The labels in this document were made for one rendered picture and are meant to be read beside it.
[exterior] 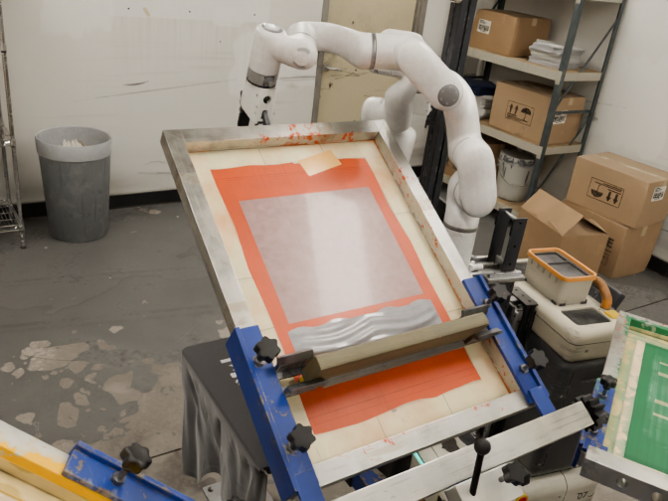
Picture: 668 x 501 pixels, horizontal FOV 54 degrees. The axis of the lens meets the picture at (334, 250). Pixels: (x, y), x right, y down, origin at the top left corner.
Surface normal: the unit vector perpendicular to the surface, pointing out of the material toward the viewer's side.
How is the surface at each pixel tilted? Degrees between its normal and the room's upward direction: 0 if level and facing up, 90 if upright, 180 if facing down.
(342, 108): 90
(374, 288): 32
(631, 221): 90
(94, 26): 90
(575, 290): 92
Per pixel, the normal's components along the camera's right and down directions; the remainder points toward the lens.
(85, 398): 0.11, -0.90
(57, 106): 0.52, 0.42
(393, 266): 0.37, -0.54
